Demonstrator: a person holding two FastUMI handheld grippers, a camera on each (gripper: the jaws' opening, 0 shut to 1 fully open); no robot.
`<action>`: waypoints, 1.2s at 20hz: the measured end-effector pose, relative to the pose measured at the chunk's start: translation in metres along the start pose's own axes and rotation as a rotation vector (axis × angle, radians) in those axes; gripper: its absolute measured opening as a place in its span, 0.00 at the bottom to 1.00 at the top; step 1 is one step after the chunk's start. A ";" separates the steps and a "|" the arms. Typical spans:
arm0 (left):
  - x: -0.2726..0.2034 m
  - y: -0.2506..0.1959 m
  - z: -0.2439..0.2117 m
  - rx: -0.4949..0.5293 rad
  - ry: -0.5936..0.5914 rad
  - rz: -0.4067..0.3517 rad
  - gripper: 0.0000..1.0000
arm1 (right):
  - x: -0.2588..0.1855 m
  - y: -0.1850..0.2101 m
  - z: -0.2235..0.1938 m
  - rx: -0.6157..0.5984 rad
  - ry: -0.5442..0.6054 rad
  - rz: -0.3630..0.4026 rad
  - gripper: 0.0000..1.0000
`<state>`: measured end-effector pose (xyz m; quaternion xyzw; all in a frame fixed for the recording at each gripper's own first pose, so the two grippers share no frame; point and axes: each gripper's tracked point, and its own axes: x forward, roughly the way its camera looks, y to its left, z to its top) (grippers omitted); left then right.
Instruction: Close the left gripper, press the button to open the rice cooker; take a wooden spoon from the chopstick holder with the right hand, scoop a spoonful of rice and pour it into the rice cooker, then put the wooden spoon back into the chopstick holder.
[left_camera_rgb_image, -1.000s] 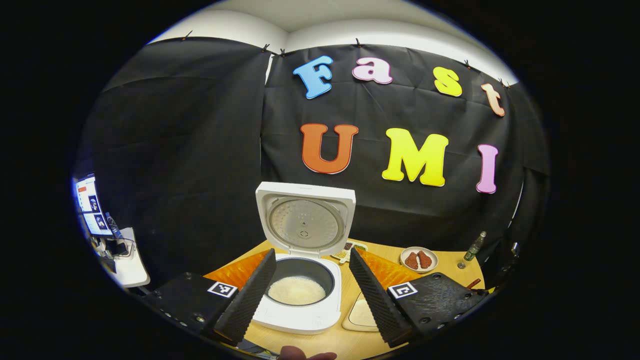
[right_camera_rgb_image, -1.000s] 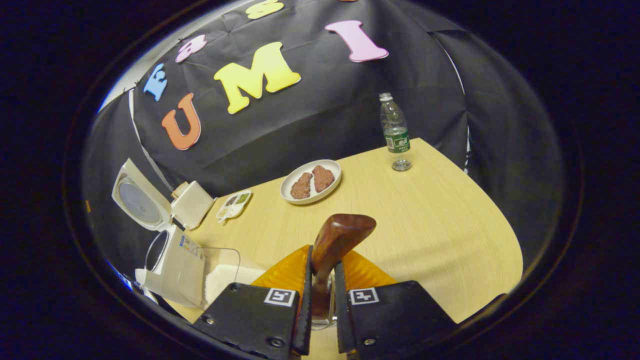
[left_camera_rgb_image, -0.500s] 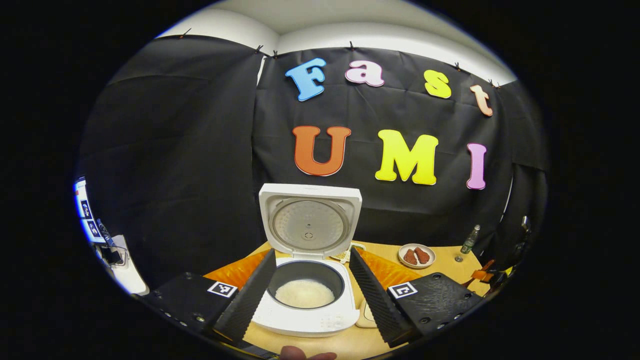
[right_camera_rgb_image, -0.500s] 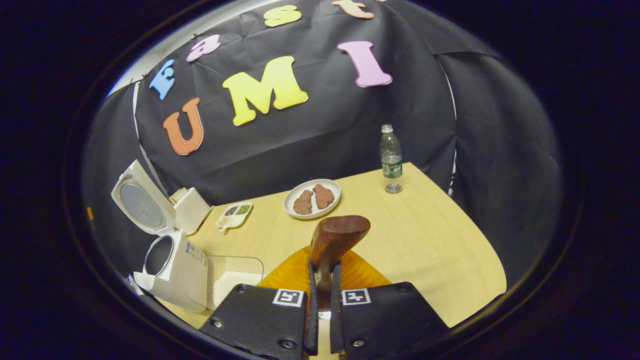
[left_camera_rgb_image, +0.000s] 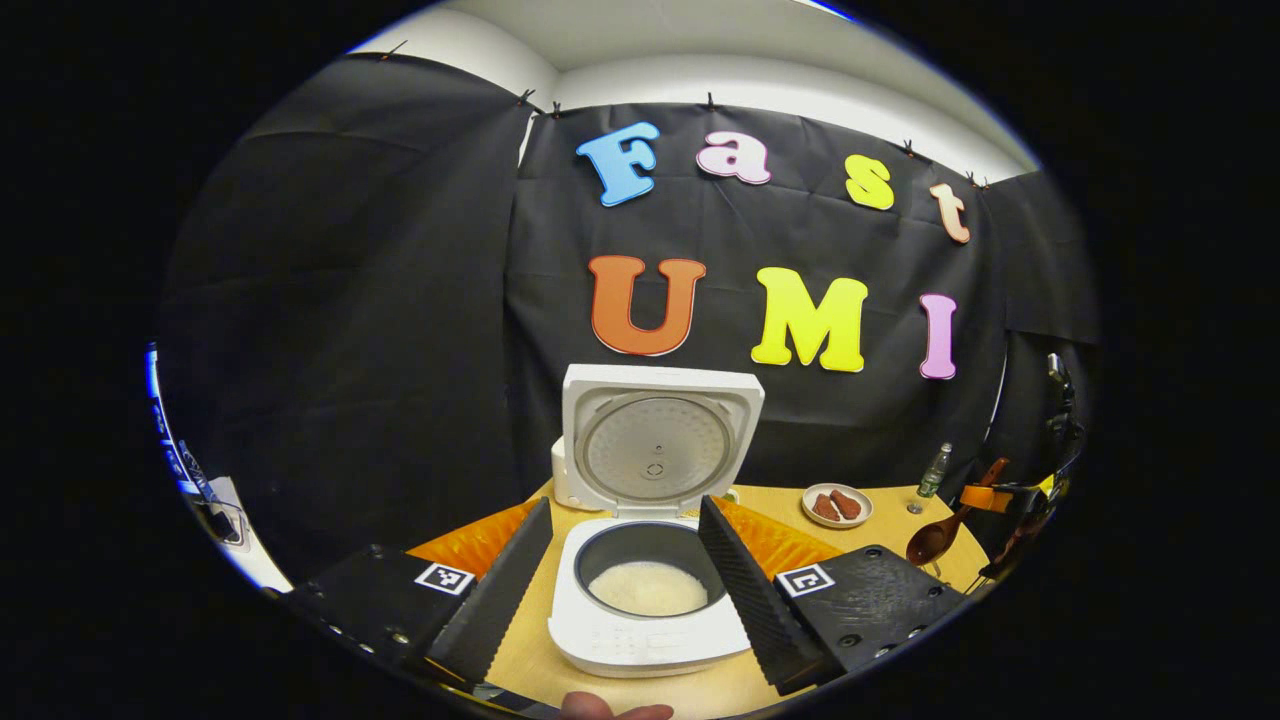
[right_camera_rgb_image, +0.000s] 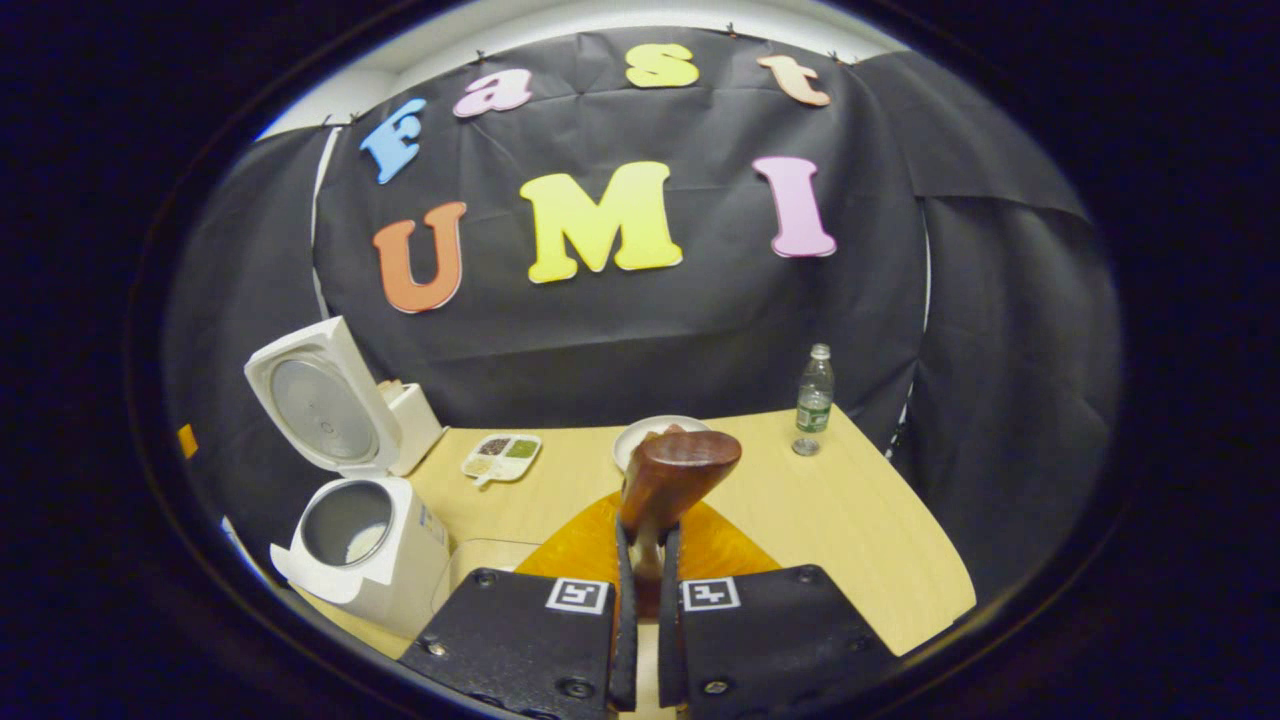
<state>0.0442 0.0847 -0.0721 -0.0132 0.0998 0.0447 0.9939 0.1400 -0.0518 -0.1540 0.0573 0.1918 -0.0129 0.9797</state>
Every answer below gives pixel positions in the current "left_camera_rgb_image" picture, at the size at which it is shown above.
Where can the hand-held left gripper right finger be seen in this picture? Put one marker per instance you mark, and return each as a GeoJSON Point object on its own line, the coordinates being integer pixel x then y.
{"type": "Point", "coordinates": [745, 590]}

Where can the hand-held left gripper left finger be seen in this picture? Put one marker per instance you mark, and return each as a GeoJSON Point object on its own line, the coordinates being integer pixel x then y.
{"type": "Point", "coordinates": [500, 600]}

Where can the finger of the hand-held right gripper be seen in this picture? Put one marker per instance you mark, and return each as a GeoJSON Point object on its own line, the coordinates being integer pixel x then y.
{"type": "Point", "coordinates": [985, 497]}
{"type": "Point", "coordinates": [1020, 540]}

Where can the brown wooden spoon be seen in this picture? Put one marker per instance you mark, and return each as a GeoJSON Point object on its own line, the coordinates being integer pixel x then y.
{"type": "Point", "coordinates": [932, 540]}

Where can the white rice heap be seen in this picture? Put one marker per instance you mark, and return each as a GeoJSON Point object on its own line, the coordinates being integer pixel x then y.
{"type": "Point", "coordinates": [648, 590]}

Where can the white rice cooker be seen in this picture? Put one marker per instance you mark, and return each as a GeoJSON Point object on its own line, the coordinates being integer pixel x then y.
{"type": "Point", "coordinates": [650, 640]}

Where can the clear plastic water bottle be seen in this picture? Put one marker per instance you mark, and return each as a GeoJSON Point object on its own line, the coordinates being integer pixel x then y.
{"type": "Point", "coordinates": [935, 472]}

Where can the brown meat piece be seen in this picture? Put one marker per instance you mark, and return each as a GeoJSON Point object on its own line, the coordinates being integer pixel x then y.
{"type": "Point", "coordinates": [846, 503]}
{"type": "Point", "coordinates": [826, 508]}

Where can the white round plate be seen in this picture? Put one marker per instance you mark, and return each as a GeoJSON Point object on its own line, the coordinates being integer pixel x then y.
{"type": "Point", "coordinates": [862, 500]}

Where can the white side table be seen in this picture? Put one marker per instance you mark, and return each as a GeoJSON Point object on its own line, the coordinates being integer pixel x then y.
{"type": "Point", "coordinates": [250, 555]}

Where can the black backdrop cloth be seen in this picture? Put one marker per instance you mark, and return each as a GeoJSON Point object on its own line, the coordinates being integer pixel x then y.
{"type": "Point", "coordinates": [400, 330]}

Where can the computer monitor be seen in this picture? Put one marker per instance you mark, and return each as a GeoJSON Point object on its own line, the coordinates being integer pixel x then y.
{"type": "Point", "coordinates": [165, 430]}

